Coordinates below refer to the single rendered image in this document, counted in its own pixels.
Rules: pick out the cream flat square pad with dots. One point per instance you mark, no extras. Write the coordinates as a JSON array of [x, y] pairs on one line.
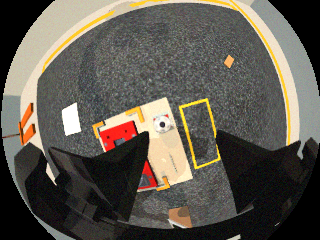
[[71, 119]]

